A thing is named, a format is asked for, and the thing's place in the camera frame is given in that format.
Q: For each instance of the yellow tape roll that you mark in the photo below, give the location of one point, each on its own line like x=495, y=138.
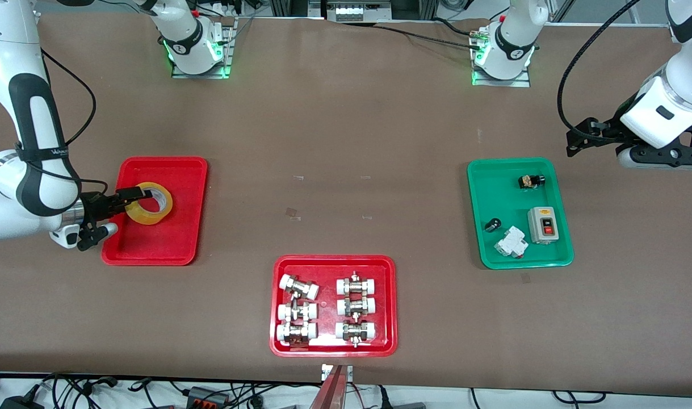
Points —
x=152, y=217

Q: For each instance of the grey on-off switch box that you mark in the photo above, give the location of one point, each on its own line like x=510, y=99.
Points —
x=541, y=227

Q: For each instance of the metal clamp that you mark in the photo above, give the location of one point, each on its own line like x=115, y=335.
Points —
x=326, y=372

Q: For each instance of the white circuit breaker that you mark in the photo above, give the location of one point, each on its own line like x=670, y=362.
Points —
x=510, y=243

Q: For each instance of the black right camera bracket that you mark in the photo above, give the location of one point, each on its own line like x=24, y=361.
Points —
x=90, y=238

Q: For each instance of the small black cylinder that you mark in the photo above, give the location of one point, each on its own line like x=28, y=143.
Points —
x=493, y=225

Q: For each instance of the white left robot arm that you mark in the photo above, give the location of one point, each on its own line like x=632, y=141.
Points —
x=663, y=113

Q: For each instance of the black power adapter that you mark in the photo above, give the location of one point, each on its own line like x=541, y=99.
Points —
x=22, y=403

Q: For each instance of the brown tape patch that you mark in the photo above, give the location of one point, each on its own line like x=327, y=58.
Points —
x=292, y=212

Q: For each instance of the white power strip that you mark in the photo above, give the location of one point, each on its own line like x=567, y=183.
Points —
x=348, y=11

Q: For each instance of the black orange box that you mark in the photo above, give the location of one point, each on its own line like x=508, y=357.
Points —
x=206, y=396

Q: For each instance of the black left camera bracket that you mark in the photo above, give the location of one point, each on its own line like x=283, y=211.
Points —
x=663, y=152

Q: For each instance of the black camera bracket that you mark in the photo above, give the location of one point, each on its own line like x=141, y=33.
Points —
x=90, y=238
x=663, y=152

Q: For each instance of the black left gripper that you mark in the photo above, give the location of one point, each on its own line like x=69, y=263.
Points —
x=611, y=130

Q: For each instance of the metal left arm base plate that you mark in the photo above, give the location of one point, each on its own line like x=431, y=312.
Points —
x=521, y=82

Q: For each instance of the white-capped metal pipe fitting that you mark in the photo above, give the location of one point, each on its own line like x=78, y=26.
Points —
x=298, y=287
x=297, y=311
x=356, y=306
x=356, y=285
x=296, y=332
x=355, y=331

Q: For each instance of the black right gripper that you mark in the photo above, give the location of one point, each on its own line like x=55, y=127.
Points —
x=95, y=205

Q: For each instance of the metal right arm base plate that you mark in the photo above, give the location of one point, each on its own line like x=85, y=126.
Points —
x=227, y=51

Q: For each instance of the red plastic tray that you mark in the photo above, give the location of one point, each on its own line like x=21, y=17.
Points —
x=328, y=335
x=164, y=244

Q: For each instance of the green plastic tray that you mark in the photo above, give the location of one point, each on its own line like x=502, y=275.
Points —
x=510, y=199

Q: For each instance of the red bar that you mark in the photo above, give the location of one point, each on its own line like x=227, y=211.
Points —
x=331, y=395

